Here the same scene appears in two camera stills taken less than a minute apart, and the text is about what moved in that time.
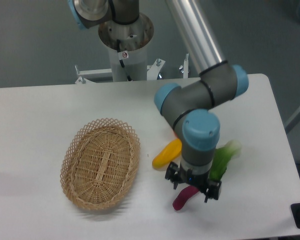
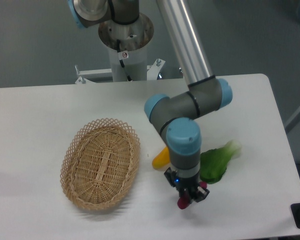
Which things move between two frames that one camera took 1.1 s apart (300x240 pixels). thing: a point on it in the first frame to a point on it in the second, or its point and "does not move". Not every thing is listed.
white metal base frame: (89, 76) does not move
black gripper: (199, 181) to (184, 183)
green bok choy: (222, 156) does not move
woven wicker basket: (99, 163) does not move
